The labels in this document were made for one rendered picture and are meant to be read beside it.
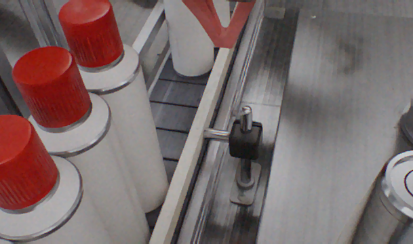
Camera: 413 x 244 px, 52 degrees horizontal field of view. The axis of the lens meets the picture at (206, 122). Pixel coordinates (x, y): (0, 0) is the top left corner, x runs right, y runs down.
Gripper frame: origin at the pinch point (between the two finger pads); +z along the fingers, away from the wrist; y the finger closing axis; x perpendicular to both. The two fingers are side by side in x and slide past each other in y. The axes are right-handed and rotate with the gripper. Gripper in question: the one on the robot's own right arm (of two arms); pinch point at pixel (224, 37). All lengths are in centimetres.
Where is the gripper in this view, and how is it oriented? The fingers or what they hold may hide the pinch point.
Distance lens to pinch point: 35.4
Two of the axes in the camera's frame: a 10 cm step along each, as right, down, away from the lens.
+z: 0.7, 6.6, 7.5
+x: -9.6, -1.4, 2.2
